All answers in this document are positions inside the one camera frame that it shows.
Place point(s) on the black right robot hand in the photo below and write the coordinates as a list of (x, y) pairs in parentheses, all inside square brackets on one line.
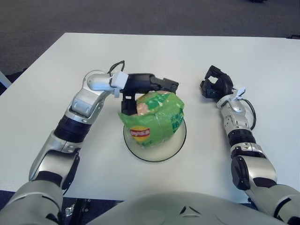
[(223, 86)]

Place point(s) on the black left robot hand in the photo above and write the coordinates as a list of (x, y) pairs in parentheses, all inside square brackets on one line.
[(138, 83)]

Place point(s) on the green potato chips bag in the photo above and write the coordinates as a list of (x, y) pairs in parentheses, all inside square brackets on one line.
[(159, 117)]

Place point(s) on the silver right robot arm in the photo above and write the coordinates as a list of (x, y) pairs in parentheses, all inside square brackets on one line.
[(236, 122)]

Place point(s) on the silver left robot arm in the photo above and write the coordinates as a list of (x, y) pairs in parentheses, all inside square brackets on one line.
[(82, 105)]

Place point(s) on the white plate with black rim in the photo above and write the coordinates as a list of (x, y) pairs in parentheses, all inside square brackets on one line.
[(159, 154)]

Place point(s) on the grey robot torso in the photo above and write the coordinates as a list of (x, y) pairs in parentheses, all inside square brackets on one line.
[(164, 211)]

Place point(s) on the white neighbouring desk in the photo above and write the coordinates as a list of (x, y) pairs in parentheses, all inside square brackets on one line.
[(4, 80)]

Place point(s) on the metal table foot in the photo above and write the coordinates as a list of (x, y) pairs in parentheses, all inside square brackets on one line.
[(69, 211)]

